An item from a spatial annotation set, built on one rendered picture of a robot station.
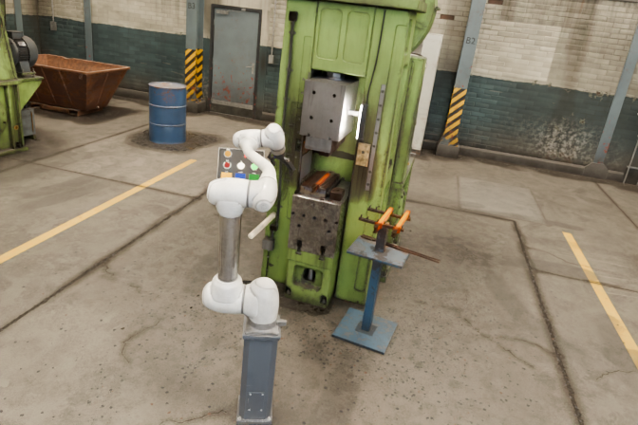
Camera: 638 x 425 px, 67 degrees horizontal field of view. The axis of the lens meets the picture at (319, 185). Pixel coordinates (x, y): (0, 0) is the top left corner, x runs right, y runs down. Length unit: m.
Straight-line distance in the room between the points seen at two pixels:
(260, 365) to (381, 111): 1.88
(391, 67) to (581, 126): 6.51
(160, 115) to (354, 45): 4.84
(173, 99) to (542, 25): 6.20
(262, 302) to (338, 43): 1.89
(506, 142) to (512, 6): 2.36
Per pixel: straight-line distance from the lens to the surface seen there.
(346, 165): 3.99
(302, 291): 3.93
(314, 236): 3.67
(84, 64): 10.49
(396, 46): 3.44
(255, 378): 2.83
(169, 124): 7.86
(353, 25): 3.49
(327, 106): 3.42
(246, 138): 2.71
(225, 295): 2.54
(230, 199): 2.26
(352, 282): 3.98
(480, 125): 9.35
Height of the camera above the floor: 2.22
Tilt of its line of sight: 20 degrees down
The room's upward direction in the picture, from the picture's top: 7 degrees clockwise
